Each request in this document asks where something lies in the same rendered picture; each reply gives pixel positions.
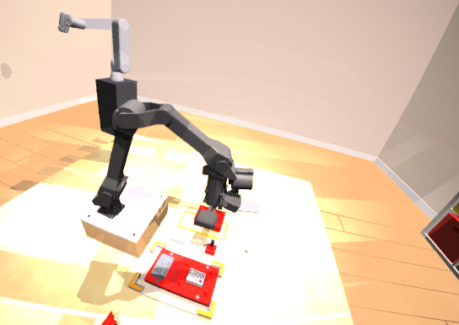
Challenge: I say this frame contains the red rectangular box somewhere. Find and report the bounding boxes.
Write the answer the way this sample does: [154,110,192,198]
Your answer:
[194,204,225,232]

